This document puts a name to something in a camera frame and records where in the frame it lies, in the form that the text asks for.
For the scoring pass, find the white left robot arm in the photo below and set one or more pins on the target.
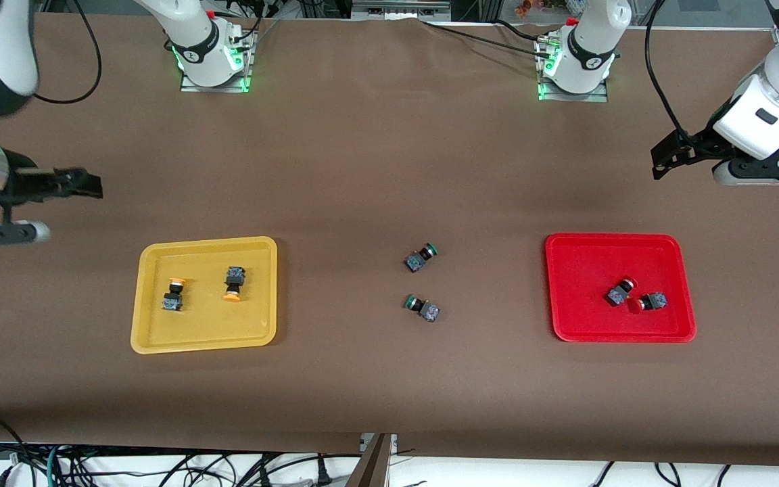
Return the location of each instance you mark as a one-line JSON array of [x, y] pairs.
[[589, 40]]

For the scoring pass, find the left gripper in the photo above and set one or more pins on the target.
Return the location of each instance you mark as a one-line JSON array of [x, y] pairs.
[[698, 143]]

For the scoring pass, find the red push button switch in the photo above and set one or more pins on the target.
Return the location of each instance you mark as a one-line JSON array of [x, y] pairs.
[[616, 295], [654, 301]]

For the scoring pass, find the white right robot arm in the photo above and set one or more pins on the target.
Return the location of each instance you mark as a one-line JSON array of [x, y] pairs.
[[193, 34]]

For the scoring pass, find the white table bracket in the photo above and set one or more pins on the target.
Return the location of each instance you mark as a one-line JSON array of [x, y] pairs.
[[366, 443]]

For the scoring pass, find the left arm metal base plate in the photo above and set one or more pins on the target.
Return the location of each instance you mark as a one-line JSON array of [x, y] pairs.
[[592, 97]]

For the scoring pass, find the yellow plastic tray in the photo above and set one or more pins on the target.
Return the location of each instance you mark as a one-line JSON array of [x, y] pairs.
[[207, 325]]

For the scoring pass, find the brown table leg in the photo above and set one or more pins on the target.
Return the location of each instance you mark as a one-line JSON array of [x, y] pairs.
[[372, 470]]

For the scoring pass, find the red plastic tray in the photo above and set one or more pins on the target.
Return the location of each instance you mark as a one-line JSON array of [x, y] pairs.
[[585, 270]]

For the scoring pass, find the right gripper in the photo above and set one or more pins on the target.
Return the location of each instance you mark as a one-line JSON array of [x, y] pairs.
[[26, 180]]

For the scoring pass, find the grey metal device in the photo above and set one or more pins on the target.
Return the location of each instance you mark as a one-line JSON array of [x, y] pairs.
[[396, 8]]

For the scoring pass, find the green push button switch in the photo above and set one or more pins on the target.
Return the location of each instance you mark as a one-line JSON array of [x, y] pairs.
[[416, 262], [430, 312]]

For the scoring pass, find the yellow push button switch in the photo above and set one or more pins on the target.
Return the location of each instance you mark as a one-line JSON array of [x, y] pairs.
[[173, 301], [234, 276]]

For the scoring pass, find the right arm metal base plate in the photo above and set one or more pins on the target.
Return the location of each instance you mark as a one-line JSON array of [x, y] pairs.
[[244, 78]]

